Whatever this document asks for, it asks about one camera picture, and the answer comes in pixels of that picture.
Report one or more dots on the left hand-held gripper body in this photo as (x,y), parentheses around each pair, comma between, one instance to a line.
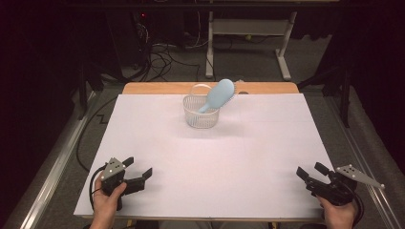
(111,178)

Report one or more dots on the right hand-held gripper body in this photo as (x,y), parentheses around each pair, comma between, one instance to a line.
(342,191)

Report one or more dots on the white plastic basket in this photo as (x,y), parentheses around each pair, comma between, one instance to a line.
(200,122)

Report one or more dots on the light blue hairbrush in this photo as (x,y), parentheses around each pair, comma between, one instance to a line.
(219,93)

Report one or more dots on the person's right hand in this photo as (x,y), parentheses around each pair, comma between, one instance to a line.
(339,218)

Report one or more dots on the person's left hand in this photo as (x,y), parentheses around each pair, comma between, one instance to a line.
(105,210)

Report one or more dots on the black metal stand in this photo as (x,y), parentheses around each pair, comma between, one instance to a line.
(83,92)
(345,92)

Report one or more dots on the black computer tower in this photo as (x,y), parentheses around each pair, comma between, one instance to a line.
(127,38)

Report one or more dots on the metal floor rail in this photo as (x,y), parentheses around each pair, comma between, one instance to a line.
(54,168)
(359,152)

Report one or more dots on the white metal desk frame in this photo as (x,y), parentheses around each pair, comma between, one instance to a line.
(251,27)

